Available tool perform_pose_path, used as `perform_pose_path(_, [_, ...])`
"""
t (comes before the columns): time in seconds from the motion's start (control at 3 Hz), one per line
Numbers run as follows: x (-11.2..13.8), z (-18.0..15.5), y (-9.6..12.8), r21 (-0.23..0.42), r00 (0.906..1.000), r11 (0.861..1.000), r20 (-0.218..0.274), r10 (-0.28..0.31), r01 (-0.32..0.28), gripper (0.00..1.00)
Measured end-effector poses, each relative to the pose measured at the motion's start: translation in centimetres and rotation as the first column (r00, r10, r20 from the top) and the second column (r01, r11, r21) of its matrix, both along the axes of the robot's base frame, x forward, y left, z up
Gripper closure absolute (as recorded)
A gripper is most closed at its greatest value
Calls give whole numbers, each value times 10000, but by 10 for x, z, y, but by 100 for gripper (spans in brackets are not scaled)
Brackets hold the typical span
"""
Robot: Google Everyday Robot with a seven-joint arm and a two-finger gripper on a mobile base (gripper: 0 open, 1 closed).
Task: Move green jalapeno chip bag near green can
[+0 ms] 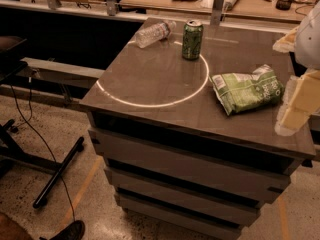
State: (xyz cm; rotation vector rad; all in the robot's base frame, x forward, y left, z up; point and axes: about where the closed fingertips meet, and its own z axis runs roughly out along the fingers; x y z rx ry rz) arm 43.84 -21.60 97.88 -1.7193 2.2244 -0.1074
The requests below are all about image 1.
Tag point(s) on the green jalapeno chip bag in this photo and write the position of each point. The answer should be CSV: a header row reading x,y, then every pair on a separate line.
x,y
238,92

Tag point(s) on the green soda can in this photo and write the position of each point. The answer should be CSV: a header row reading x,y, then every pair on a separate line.
x,y
192,39

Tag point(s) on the clear plastic water bottle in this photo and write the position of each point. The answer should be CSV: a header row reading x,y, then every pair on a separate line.
x,y
154,33

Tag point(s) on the black round container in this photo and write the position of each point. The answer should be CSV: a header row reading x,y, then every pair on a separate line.
x,y
284,4

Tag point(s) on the black chair base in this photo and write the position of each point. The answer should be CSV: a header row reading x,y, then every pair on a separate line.
x,y
12,153

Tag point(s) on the grey drawer cabinet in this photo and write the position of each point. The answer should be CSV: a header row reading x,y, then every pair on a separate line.
x,y
171,151

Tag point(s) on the black shoe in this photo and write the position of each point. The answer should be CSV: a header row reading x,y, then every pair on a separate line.
x,y
74,231

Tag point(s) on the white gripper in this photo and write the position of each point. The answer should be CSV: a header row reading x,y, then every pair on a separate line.
x,y
309,40

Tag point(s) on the metal desk bracket post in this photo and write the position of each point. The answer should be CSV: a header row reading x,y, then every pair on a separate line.
x,y
216,12

